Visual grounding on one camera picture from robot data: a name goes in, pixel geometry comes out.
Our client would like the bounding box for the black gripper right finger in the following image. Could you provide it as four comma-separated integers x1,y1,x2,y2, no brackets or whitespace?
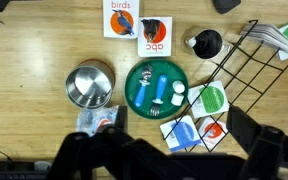
226,105,288,180

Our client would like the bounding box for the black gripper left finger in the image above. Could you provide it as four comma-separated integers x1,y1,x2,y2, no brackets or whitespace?
47,105,172,180

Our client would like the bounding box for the silver metal jug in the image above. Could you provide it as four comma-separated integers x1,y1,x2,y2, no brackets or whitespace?
181,26,233,63

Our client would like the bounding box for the clear plastic bag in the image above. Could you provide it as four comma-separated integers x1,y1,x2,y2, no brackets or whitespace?
75,105,120,137

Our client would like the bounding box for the small card orange circle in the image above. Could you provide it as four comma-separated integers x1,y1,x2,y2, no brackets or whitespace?
197,116,229,152

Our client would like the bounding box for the stainless steel bowl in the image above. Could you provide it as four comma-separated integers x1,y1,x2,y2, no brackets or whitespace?
64,59,117,110

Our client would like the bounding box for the small card green circle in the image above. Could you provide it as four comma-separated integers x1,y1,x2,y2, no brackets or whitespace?
187,80,231,119

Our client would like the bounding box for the black keyboard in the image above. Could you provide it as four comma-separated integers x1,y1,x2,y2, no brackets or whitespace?
0,160,52,180

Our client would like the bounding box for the small card blue circle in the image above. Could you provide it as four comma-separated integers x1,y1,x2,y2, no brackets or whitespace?
159,115,205,153

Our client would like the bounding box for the blue tube on plate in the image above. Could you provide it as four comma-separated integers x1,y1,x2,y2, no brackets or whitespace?
149,74,169,118

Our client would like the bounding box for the small white shaker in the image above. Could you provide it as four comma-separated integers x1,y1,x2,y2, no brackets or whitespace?
170,80,186,107

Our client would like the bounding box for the green round plate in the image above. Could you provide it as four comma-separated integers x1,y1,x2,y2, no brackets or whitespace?
124,59,189,120

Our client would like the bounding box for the white birds book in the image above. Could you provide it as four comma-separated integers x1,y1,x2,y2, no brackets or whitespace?
102,0,141,39

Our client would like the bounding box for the white abc book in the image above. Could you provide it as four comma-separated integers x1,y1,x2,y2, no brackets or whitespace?
137,16,173,58

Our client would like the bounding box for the black zip case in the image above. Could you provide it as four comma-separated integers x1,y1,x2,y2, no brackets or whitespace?
211,0,242,15

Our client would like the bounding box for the blue handled spoon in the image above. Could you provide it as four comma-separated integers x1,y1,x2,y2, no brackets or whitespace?
133,64,154,108

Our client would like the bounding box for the black wire rack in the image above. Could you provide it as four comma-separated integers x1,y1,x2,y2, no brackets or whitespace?
162,19,288,154

